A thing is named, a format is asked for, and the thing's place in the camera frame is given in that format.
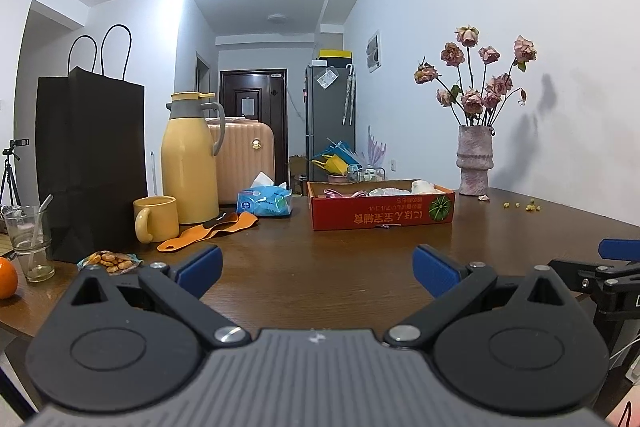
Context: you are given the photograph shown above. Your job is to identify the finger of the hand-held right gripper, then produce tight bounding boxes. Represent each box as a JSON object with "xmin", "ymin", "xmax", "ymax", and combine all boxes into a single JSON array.
[
  {"xmin": 599, "ymin": 238, "xmax": 640, "ymax": 260},
  {"xmin": 547, "ymin": 259, "xmax": 640, "ymax": 295}
]

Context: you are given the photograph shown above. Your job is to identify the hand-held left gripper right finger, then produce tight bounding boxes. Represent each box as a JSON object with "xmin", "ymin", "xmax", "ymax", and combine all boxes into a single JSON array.
[{"xmin": 384, "ymin": 244, "xmax": 571, "ymax": 350}]

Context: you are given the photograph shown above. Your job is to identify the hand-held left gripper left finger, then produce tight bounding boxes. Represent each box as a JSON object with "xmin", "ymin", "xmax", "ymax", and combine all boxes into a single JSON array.
[{"xmin": 70, "ymin": 244, "xmax": 251, "ymax": 348}]

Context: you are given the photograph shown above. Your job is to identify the red cardboard box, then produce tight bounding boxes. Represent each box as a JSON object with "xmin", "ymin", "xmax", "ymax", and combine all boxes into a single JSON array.
[{"xmin": 306, "ymin": 179, "xmax": 456, "ymax": 232}]

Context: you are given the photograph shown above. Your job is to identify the yellow mug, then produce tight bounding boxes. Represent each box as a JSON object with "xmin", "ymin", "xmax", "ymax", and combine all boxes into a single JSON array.
[{"xmin": 133, "ymin": 196, "xmax": 180, "ymax": 244}]

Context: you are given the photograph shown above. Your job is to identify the snack bag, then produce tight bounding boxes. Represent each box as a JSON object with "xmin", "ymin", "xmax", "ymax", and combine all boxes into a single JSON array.
[{"xmin": 77, "ymin": 251, "xmax": 143, "ymax": 276}]

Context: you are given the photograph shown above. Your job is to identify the scattered yellow crumbs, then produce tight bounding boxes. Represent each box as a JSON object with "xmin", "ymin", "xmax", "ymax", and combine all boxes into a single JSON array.
[{"xmin": 502, "ymin": 198, "xmax": 545, "ymax": 213}]

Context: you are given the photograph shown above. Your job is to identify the blue tissue pack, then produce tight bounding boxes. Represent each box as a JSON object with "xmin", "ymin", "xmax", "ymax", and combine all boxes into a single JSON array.
[{"xmin": 236, "ymin": 172, "xmax": 293, "ymax": 218}]

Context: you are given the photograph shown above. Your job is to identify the yellow thermos jug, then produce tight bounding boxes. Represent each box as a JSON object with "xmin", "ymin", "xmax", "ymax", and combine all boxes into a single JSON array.
[{"xmin": 161, "ymin": 92, "xmax": 226, "ymax": 225}]

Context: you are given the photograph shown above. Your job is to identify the pink ceramic vase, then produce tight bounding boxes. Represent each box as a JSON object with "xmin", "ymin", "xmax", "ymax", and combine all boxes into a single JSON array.
[{"xmin": 456, "ymin": 125, "xmax": 496, "ymax": 196}]

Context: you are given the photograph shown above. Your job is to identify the pink ribbed suitcase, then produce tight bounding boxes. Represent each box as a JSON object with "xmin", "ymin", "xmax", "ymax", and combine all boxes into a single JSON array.
[{"xmin": 206, "ymin": 117, "xmax": 276, "ymax": 206}]

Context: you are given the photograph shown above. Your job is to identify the lilac umbrella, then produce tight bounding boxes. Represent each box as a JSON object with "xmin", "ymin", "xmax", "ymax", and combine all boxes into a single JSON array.
[{"xmin": 366, "ymin": 125, "xmax": 389, "ymax": 168}]

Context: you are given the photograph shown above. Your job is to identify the yellow bag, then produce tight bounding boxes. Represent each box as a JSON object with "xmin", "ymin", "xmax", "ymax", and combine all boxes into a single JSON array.
[{"xmin": 311, "ymin": 155, "xmax": 347, "ymax": 178}]

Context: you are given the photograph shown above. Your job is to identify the blue shopping bags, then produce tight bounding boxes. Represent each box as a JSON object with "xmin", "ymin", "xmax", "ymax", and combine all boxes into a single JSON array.
[{"xmin": 320, "ymin": 138, "xmax": 359, "ymax": 172}]

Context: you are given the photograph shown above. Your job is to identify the black paper bag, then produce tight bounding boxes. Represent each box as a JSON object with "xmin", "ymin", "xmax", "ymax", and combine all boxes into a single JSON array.
[{"xmin": 35, "ymin": 24, "xmax": 148, "ymax": 264}]

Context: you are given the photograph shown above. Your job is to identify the dark brown entrance door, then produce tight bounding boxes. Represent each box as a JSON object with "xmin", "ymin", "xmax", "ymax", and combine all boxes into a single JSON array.
[{"xmin": 219, "ymin": 68, "xmax": 289, "ymax": 158}]

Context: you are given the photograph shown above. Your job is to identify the glass cup with straw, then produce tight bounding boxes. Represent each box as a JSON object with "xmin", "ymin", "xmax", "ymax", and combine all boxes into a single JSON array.
[{"xmin": 2, "ymin": 194, "xmax": 56, "ymax": 284}]

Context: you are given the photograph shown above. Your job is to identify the dried pink roses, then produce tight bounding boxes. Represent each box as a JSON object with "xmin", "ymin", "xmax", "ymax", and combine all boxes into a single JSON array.
[{"xmin": 414, "ymin": 26, "xmax": 538, "ymax": 128}]

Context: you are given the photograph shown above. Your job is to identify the grey refrigerator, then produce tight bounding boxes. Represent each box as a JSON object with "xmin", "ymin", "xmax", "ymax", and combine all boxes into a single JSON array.
[{"xmin": 306, "ymin": 63, "xmax": 357, "ymax": 182}]

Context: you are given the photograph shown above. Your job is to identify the folded white umbrella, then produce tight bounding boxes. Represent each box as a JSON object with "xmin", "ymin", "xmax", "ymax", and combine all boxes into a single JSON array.
[{"xmin": 342, "ymin": 63, "xmax": 357, "ymax": 126}]

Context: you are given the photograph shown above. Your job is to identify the side room door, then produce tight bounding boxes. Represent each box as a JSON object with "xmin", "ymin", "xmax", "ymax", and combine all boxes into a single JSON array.
[{"xmin": 195, "ymin": 52, "xmax": 211, "ymax": 96}]

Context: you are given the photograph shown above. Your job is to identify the orange fruit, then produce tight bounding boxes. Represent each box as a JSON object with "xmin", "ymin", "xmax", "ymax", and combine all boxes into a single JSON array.
[{"xmin": 0, "ymin": 257, "xmax": 19, "ymax": 300}]

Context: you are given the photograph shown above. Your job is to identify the orange strap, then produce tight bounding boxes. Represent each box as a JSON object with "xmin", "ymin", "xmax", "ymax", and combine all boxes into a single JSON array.
[{"xmin": 157, "ymin": 212, "xmax": 259, "ymax": 254}]

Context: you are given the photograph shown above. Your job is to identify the white cable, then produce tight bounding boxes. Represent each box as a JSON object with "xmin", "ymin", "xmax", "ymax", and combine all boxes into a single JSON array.
[{"xmin": 606, "ymin": 331, "xmax": 640, "ymax": 384}]

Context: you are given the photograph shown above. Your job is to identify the camera on tripod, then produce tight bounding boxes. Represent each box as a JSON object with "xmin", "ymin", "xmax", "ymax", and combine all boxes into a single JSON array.
[{"xmin": 0, "ymin": 139, "xmax": 28, "ymax": 208}]

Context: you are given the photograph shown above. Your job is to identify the wall picture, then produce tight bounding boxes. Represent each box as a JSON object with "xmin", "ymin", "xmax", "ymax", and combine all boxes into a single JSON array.
[{"xmin": 366, "ymin": 30, "xmax": 383, "ymax": 74}]

